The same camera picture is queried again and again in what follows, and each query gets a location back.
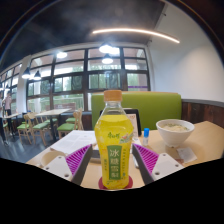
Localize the small blue-capped white bottle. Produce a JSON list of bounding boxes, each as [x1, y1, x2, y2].
[[142, 127, 150, 147]]

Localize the white paper napkin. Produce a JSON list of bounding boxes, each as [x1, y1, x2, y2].
[[175, 146, 198, 164]]

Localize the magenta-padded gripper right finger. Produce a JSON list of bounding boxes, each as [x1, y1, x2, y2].
[[131, 143, 185, 185]]

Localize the green upholstered bench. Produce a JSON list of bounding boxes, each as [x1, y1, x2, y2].
[[90, 91, 183, 131]]

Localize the white paper sheet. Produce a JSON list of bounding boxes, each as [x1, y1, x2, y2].
[[49, 129, 98, 156]]

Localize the white bowl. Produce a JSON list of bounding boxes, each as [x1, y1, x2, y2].
[[155, 118, 196, 148]]

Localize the black pendant lamps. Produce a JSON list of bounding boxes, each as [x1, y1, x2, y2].
[[21, 43, 116, 81]]

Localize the long curved ceiling light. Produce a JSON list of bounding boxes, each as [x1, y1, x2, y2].
[[92, 27, 181, 44]]

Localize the wooden chairs with green seats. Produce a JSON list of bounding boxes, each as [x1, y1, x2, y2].
[[16, 108, 84, 148]]

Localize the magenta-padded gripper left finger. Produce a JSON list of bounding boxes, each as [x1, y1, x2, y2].
[[43, 143, 94, 186]]

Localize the yellow drink bottle orange cap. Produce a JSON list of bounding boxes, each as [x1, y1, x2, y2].
[[94, 89, 135, 190]]

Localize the light wooden dining table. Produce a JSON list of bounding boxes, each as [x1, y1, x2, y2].
[[34, 108, 73, 143]]

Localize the person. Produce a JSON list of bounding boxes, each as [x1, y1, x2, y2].
[[3, 91, 14, 117]]

